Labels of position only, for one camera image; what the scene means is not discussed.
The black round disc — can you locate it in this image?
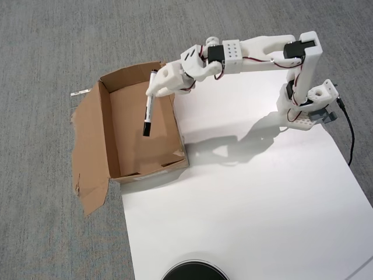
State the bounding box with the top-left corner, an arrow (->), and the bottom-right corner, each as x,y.
160,258 -> 231,280

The grey table clamp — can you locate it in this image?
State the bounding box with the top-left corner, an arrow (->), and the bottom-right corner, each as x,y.
309,107 -> 338,125

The black power cable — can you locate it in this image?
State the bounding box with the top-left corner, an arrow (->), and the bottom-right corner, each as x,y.
336,98 -> 356,167

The white holed gripper finger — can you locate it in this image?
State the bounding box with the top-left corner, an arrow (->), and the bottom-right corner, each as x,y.
145,61 -> 185,97

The white gripper body with slots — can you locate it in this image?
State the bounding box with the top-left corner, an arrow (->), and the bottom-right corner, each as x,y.
180,44 -> 224,82

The white marker pen black cap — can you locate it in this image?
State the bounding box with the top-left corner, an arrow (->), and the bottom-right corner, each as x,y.
142,68 -> 159,138

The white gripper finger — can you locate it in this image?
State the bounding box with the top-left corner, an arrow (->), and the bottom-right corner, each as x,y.
155,78 -> 196,98

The open brown cardboard box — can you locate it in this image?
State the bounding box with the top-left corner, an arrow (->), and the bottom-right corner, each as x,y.
69,60 -> 191,217

